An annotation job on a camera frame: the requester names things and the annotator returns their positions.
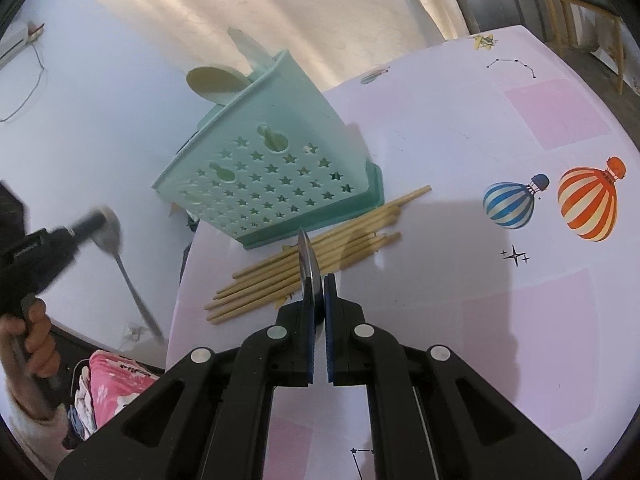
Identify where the dark wall cable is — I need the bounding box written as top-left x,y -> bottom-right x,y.
0,35 -> 49,124

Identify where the pink printed cloth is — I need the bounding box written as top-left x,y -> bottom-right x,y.
75,351 -> 164,434

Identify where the wide cream curtain panel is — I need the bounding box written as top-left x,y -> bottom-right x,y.
60,0 -> 451,95

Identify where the person's left forearm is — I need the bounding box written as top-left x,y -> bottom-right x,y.
0,400 -> 77,467

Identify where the bunch of wooden chopsticks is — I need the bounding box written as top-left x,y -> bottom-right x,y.
204,185 -> 433,325

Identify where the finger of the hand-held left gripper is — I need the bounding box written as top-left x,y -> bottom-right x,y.
62,212 -> 107,252

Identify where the pale speckled plastic rice spoon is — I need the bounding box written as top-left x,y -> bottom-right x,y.
227,27 -> 277,77
186,65 -> 249,104

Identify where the person's left hand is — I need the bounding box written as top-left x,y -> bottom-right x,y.
0,299 -> 65,413

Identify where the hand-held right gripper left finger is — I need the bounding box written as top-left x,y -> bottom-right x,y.
54,302 -> 317,480

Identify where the teal star-holed utensil holder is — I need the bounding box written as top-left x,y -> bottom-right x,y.
151,50 -> 386,252

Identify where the grey cabinet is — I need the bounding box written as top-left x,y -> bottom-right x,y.
452,0 -> 547,42

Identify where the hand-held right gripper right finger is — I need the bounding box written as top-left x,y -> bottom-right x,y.
324,274 -> 583,480

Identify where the white air conditioner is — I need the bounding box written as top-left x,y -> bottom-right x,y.
0,20 -> 47,69

